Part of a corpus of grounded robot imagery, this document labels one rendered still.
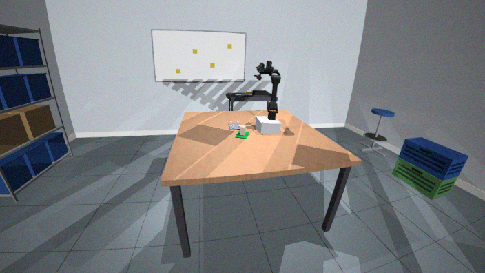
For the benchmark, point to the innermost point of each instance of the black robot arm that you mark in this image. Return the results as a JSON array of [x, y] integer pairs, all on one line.
[[275, 79]]

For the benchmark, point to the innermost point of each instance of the green board with square handle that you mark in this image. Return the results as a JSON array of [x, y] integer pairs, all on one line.
[[242, 133]]

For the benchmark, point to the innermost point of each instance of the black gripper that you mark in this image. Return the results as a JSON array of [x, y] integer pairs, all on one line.
[[259, 76]]

